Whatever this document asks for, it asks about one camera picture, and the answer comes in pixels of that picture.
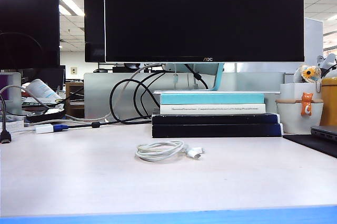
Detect white charging cable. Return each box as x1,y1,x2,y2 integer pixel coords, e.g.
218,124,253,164
135,140,206,163

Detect white book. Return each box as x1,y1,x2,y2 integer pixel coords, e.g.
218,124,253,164
159,103,267,115

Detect teal book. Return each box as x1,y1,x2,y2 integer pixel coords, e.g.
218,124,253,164
160,93,265,105

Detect black AOC monitor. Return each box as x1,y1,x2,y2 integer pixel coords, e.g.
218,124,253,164
104,0,305,63

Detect wooden cabinet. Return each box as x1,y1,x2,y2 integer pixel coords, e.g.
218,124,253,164
65,81,85,118

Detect dark background monitor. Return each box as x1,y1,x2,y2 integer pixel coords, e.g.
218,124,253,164
22,65,66,92

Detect white tall container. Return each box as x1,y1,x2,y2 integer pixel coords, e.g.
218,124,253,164
279,82,322,101

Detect black dish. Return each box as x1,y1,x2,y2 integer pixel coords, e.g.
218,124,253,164
25,108,66,123

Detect white cup cork lid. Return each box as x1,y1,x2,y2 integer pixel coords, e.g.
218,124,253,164
275,98,324,134

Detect white printed bottle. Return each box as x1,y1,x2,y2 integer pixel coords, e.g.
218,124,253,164
26,78,63,101

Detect white adapter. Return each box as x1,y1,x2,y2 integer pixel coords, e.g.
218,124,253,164
25,123,55,134

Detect printed magazine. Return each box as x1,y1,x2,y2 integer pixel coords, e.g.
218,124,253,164
21,96,65,109

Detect orange cat figurine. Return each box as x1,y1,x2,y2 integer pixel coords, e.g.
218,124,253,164
300,92,314,116

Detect sunflower plush toy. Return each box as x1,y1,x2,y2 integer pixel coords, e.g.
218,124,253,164
293,63,323,93

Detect black desk mat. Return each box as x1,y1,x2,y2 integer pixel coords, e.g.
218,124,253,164
283,133,337,158

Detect silver framed purple screen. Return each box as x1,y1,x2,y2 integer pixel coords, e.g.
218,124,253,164
0,72,22,115

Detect white paper box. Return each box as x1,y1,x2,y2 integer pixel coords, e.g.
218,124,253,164
0,115,26,133

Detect white partition panel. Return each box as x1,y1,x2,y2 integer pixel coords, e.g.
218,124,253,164
304,17,324,64

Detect yellow tin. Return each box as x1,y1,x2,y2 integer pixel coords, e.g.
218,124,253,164
320,76,337,126

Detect white desk gadget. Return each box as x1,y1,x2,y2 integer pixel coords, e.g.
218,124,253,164
317,53,337,72

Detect black glossy monitor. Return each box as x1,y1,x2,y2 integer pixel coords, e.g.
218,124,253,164
0,0,61,70

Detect thin black cable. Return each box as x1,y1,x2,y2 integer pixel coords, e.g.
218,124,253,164
133,70,169,119

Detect black power cable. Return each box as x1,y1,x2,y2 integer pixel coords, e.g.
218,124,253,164
184,63,209,90

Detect black cable blue plug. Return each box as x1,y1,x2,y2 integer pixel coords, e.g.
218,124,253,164
53,70,169,132

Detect black monitor white frame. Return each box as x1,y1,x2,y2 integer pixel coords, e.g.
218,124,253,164
83,0,106,63

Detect grey curved cable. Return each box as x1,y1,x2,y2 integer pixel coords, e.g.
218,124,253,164
0,84,51,110

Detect black HDMI cable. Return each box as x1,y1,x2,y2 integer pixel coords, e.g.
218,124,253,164
0,93,13,145

